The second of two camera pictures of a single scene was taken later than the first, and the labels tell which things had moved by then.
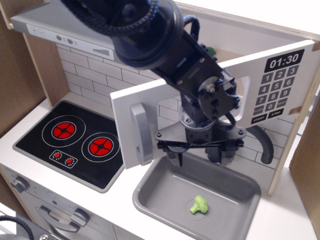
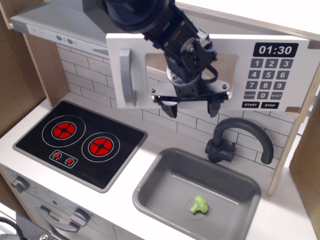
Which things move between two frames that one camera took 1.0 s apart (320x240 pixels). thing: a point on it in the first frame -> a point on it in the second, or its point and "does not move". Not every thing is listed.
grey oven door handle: x=70 y=222 does not move
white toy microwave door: x=277 y=78 -> x=273 y=72
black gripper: x=177 y=137 -> x=209 y=89
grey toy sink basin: x=210 y=201 does not move
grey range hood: x=55 y=22 does not move
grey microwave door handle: x=143 y=133 -> x=129 y=94
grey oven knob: x=21 y=184 does not move
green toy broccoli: x=201 y=204 does not move
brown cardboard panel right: x=305 y=166 does not move
